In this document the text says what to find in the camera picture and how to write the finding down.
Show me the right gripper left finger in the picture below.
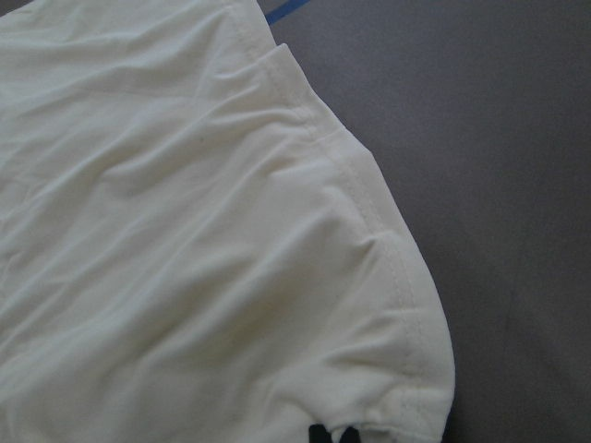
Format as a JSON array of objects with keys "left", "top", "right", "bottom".
[{"left": 308, "top": 425, "right": 332, "bottom": 443}]

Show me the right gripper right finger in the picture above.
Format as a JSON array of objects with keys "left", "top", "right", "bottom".
[{"left": 339, "top": 426, "right": 361, "bottom": 443}]

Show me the cream long sleeve shirt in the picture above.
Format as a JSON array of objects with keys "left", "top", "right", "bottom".
[{"left": 1, "top": 1, "right": 454, "bottom": 442}]

